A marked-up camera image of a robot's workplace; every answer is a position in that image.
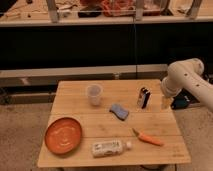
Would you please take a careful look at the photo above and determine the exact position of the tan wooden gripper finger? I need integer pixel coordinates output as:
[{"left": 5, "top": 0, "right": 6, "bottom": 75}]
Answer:
[{"left": 161, "top": 96, "right": 173, "bottom": 109}]

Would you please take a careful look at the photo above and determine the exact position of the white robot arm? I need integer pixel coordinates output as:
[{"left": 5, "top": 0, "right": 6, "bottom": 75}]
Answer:
[{"left": 161, "top": 58, "right": 213, "bottom": 112}]

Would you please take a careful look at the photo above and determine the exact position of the black white standing eraser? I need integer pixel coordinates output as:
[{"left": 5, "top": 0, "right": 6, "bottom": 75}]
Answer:
[{"left": 137, "top": 87, "right": 151, "bottom": 109}]

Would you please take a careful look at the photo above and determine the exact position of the orange toy carrot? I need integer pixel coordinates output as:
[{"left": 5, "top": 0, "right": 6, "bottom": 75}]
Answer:
[{"left": 133, "top": 129, "right": 164, "bottom": 146}]

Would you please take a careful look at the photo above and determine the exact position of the blue sponge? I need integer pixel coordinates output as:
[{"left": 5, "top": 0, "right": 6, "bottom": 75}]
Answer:
[{"left": 109, "top": 104, "right": 129, "bottom": 121}]

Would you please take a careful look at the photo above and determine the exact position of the wooden folding table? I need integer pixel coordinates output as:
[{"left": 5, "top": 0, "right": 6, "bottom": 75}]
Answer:
[{"left": 38, "top": 79, "right": 191, "bottom": 168}]

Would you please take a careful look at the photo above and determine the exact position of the white plastic bottle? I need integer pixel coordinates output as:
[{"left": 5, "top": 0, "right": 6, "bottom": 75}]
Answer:
[{"left": 91, "top": 140, "right": 132, "bottom": 158}]

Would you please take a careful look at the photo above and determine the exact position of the clear plastic cup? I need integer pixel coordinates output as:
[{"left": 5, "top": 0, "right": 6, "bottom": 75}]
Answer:
[{"left": 86, "top": 84, "right": 102, "bottom": 106}]

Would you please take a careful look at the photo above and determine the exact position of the orange plate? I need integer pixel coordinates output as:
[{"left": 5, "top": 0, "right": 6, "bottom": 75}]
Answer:
[{"left": 44, "top": 117, "right": 82, "bottom": 155}]

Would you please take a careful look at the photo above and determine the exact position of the metal window frame rail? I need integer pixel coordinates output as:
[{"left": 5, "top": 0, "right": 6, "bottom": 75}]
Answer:
[{"left": 0, "top": 64, "right": 167, "bottom": 87}]

